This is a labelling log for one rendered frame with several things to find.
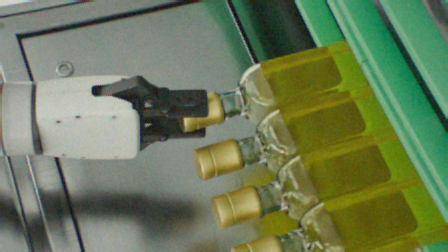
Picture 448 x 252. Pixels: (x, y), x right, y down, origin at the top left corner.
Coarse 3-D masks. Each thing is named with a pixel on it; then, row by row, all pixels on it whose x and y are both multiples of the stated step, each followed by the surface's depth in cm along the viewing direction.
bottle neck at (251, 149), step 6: (246, 138) 88; (252, 138) 87; (240, 144) 87; (246, 144) 87; (252, 144) 87; (258, 144) 87; (240, 150) 86; (246, 150) 87; (252, 150) 87; (258, 150) 87; (246, 156) 87; (252, 156) 87; (258, 156) 87; (246, 162) 87; (252, 162) 87
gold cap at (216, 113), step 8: (208, 96) 89; (216, 96) 89; (208, 104) 88; (216, 104) 88; (216, 112) 88; (184, 120) 88; (192, 120) 88; (200, 120) 88; (208, 120) 88; (216, 120) 89; (184, 128) 88; (192, 128) 88
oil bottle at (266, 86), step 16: (320, 48) 92; (336, 48) 92; (256, 64) 90; (272, 64) 90; (288, 64) 90; (304, 64) 90; (320, 64) 91; (336, 64) 91; (352, 64) 91; (240, 80) 90; (256, 80) 89; (272, 80) 89; (288, 80) 89; (304, 80) 89; (320, 80) 89; (336, 80) 90; (352, 80) 90; (256, 96) 88; (272, 96) 88; (288, 96) 88; (304, 96) 89; (320, 96) 90; (256, 112) 89
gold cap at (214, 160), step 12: (216, 144) 87; (228, 144) 86; (204, 156) 85; (216, 156) 86; (228, 156) 86; (240, 156) 86; (204, 168) 85; (216, 168) 86; (228, 168) 86; (240, 168) 87; (204, 180) 86
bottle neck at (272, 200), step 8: (272, 184) 85; (264, 192) 84; (272, 192) 84; (280, 192) 84; (264, 200) 84; (272, 200) 84; (280, 200) 84; (264, 208) 84; (272, 208) 84; (280, 208) 85
